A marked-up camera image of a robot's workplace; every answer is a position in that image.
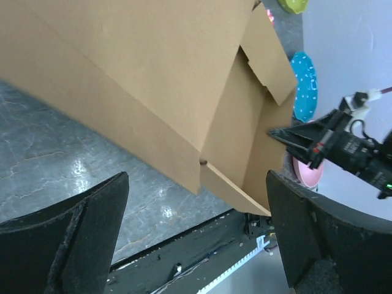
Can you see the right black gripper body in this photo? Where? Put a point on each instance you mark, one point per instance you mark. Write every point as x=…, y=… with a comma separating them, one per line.
x=342, y=139

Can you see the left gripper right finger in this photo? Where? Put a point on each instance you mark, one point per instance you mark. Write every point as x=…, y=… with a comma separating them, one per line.
x=325, y=246

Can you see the pink plate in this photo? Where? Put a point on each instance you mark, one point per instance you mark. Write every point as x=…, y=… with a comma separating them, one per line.
x=306, y=176

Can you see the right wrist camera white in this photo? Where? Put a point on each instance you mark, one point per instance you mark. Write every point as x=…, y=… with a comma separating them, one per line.
x=356, y=104

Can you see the white cable duct rail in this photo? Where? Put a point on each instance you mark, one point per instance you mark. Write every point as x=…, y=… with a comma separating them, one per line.
x=261, y=243

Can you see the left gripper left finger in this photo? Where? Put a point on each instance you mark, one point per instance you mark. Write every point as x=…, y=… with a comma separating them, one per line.
x=66, y=247

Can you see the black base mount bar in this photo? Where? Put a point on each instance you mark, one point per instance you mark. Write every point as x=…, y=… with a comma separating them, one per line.
x=192, y=259

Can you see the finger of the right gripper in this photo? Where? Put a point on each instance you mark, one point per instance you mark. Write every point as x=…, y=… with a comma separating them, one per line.
x=311, y=134
x=298, y=146

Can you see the brown cardboard paper box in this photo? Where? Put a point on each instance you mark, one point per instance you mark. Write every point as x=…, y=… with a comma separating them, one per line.
x=190, y=87

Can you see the pink flower toy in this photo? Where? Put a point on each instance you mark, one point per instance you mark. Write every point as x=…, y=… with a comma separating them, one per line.
x=270, y=16

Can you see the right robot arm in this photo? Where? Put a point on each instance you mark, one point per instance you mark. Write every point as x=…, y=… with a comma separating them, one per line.
x=380, y=176

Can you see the blue dotted plate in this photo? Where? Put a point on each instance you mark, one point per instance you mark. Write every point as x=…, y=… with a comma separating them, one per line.
x=306, y=97

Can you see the green dotted plate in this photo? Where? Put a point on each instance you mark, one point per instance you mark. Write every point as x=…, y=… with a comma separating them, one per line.
x=294, y=6

